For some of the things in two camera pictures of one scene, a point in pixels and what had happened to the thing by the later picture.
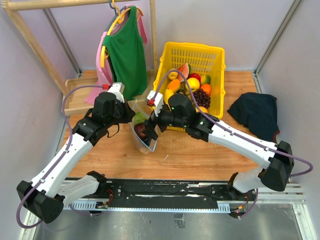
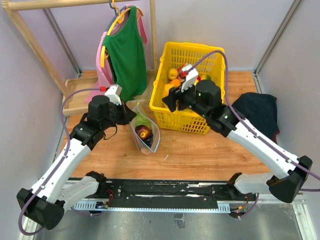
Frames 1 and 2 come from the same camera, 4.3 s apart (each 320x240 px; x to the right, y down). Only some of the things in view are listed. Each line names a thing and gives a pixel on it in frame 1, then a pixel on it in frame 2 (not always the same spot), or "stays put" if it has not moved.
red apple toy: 138,128 stays put
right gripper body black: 165,119 -> 187,99
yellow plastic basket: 206,58 stays put
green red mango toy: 205,79 stays put
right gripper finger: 149,130 -> 171,99
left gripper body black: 121,114 stays put
